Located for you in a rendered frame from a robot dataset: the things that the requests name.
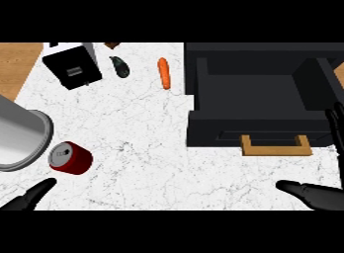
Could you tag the dark eggplant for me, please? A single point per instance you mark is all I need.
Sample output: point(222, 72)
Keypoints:
point(122, 67)

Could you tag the black open drawer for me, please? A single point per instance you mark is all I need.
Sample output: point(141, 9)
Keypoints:
point(258, 92)

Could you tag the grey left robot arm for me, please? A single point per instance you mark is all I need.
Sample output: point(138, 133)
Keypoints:
point(9, 131)

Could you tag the small brown object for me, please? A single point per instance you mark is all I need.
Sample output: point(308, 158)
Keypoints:
point(111, 44)

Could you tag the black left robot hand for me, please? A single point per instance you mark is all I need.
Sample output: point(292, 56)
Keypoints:
point(31, 197)

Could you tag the orange carrot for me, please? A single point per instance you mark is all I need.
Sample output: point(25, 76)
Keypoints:
point(164, 73)

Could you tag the black drawer front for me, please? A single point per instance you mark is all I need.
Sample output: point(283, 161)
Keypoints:
point(213, 131)

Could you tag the black cabinet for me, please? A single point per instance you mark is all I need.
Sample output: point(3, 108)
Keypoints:
point(268, 51)

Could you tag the red can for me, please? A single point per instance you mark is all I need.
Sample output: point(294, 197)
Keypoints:
point(71, 158)

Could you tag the black box appliance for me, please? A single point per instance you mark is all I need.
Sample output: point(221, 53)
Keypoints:
point(73, 67)

